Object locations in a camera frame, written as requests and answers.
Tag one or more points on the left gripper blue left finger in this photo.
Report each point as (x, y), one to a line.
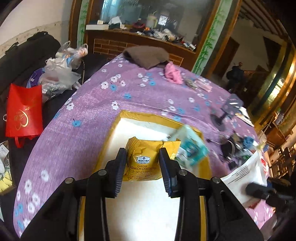
(115, 171)

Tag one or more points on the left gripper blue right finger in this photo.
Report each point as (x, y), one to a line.
(169, 169)

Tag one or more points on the yellow cheese cracker packet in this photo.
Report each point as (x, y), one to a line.
(143, 158)

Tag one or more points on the pink soft cloth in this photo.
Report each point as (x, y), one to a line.
(172, 74)

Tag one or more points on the teal snack packet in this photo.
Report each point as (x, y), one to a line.
(192, 149)

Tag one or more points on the white printed paper bag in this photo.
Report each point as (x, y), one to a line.
(251, 171)

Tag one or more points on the purple floral tablecloth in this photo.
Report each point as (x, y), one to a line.
(71, 142)

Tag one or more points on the black phone stand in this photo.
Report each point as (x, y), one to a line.
(229, 108)

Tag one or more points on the red gift bag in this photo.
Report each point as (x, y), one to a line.
(24, 114)

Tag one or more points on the clear plastic bags pile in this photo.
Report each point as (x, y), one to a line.
(59, 73)

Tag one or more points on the person in dark clothes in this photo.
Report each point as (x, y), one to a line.
(234, 76)

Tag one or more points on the brown folded cloth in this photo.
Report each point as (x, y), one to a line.
(146, 57)

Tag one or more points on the wooden cabinet with mirror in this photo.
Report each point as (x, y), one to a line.
(194, 33)

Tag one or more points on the black suitcase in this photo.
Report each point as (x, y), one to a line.
(21, 60)

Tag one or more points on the black device with cables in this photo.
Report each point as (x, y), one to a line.
(235, 150)

